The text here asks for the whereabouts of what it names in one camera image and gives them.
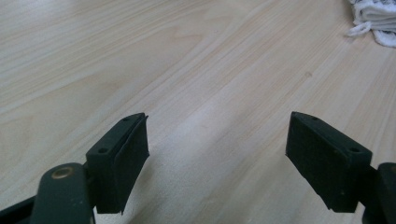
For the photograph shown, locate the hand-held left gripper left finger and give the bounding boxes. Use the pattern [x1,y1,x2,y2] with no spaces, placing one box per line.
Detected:
[85,112,150,216]

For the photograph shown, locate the white black checked cloth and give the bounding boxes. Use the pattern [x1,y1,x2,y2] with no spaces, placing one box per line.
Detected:
[346,0,396,49]

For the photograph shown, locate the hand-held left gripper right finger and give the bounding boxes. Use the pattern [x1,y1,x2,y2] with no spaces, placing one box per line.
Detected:
[285,111,374,214]

